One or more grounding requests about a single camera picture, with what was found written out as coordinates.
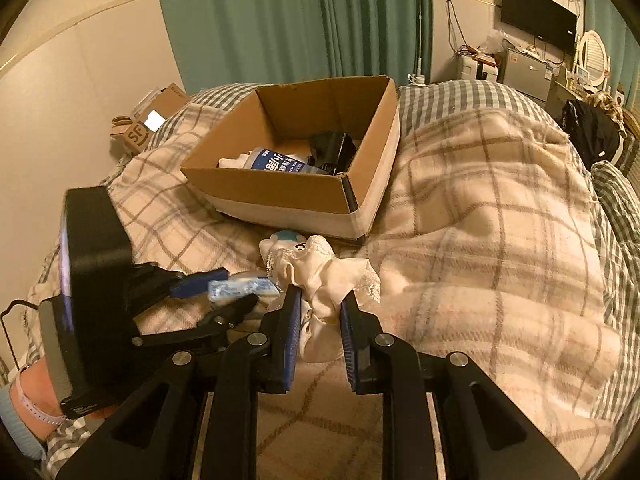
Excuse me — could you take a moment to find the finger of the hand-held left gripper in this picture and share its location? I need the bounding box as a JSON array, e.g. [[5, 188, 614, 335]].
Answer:
[[169, 268, 232, 299], [131, 294, 260, 349]]

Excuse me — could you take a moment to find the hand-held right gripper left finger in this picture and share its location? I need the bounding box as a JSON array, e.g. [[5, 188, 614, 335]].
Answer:
[[55, 285, 306, 480]]

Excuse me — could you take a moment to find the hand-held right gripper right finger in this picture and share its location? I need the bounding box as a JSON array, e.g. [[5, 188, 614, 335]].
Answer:
[[339, 290, 582, 480]]

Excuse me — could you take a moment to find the light blue tissue packet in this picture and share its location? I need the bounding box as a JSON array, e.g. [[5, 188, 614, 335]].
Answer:
[[207, 272, 281, 306]]

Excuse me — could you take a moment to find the cream lace cloth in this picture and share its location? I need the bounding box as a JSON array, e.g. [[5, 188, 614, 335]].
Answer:
[[265, 235, 382, 363]]

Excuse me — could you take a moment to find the person's left forearm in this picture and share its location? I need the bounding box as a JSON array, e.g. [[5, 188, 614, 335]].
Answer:
[[0, 357, 71, 461]]

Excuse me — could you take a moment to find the white blue soft toy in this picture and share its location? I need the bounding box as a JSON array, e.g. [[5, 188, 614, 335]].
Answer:
[[258, 230, 308, 261]]

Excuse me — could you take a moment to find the white bottle with blue label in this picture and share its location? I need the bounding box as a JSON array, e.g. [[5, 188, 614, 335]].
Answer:
[[240, 146, 321, 176]]

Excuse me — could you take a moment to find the pink wristband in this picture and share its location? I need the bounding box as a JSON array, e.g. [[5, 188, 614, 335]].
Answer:
[[12, 372, 67, 427]]

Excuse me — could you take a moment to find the printed cardboard box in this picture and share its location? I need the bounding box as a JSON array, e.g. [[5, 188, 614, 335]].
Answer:
[[110, 82, 192, 157]]

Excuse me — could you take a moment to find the beige plaid blanket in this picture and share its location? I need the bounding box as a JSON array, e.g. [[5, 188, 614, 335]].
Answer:
[[25, 105, 626, 480]]

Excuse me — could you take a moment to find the black object in box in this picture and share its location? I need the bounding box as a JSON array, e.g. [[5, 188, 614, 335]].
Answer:
[[307, 131, 357, 176]]

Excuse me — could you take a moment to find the green curtain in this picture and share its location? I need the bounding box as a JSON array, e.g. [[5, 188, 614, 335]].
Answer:
[[149, 0, 435, 97]]

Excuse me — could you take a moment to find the white cabinet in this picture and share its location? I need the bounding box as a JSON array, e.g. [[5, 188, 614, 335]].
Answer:
[[456, 54, 500, 82]]

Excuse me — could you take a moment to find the white floor pole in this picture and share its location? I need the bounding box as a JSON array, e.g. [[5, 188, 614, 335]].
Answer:
[[407, 0, 429, 85]]

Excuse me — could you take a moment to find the black bag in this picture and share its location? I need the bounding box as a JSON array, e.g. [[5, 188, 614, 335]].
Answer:
[[560, 98, 622, 162]]

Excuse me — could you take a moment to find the grey mini fridge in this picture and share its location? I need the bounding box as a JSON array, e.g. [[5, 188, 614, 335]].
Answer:
[[502, 47, 557, 102]]

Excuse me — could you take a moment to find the white oval mirror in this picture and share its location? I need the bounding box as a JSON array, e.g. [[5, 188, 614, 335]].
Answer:
[[574, 30, 613, 87]]

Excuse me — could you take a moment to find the thin black cable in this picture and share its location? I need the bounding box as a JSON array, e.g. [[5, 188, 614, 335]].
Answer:
[[1, 299, 42, 366]]

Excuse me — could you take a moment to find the black wall television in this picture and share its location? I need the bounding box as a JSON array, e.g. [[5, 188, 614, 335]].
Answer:
[[501, 0, 579, 54]]

